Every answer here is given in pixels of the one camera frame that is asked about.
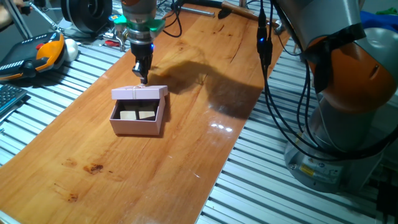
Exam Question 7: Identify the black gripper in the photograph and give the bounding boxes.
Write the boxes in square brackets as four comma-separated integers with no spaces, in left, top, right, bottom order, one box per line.
[129,42,155,85]

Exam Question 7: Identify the person forearm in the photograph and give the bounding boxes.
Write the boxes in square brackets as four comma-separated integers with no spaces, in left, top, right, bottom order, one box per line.
[0,4,15,32]

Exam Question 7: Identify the pink gift box base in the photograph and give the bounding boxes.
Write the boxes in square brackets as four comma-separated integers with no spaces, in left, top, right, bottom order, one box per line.
[109,95,166,136]

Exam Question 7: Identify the pale wooden square block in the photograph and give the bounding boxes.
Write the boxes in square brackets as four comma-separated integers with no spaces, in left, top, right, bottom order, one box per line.
[138,110,156,121]
[119,110,137,121]

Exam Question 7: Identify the white rounded object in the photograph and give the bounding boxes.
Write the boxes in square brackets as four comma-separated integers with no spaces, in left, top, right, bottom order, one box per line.
[63,38,79,62]

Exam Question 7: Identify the silver metal rod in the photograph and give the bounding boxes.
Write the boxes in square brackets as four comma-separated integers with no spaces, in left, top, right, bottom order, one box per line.
[178,6,216,18]

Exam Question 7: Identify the black filament spool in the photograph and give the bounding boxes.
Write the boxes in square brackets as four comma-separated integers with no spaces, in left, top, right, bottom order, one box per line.
[60,0,113,34]

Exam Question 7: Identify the orange and black teach pendant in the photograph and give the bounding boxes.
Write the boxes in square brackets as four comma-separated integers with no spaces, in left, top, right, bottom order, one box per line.
[0,30,66,82]

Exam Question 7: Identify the glossy wooden board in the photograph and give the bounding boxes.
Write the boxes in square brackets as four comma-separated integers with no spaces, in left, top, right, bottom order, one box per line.
[0,2,292,224]

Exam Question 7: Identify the grey tripod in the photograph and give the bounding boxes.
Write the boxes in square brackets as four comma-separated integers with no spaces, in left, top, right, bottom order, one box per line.
[2,0,63,40]

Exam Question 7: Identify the black computer keyboard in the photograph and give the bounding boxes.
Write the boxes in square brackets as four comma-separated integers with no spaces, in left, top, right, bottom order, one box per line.
[0,83,28,118]

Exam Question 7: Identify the blue plastic bag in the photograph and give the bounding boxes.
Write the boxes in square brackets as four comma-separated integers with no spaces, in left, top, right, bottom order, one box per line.
[360,11,398,34]

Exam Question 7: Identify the green cloth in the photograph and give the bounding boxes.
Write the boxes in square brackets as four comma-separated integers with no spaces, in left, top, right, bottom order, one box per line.
[375,7,398,16]

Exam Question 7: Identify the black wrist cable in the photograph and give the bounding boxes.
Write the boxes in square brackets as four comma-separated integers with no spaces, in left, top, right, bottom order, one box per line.
[157,0,184,38]

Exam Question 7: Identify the hammer with wooden handle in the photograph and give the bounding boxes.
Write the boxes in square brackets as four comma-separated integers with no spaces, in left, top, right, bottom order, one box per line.
[217,0,287,35]

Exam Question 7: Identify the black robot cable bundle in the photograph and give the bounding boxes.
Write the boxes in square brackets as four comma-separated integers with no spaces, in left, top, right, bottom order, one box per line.
[256,0,398,162]

